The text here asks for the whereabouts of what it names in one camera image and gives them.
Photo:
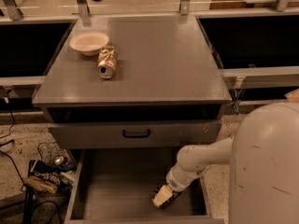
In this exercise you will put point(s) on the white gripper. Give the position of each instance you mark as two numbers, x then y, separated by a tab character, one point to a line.
175	180

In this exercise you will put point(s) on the blue pepsi can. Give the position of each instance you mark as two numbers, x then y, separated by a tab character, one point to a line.
175	195

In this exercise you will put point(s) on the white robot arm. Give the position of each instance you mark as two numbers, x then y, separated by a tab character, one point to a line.
264	167

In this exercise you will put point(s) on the open grey middle drawer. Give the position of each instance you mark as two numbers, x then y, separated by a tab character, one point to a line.
115	186

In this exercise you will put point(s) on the grey drawer cabinet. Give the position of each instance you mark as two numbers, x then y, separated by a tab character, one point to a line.
165	72

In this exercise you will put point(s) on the crushed orange soda can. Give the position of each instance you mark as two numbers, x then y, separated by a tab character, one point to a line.
107	62

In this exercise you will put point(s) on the green snack bag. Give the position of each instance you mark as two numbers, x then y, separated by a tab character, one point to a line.
68	177

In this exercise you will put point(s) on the clear plastic bottle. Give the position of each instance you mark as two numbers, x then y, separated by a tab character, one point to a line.
50	153

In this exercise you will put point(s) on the dark snack bag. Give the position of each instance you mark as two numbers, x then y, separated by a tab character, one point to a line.
48	173

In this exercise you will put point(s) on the white paper bowl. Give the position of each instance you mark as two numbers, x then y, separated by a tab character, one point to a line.
89	43

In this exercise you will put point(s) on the black drawer handle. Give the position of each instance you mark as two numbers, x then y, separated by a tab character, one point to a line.
136	135

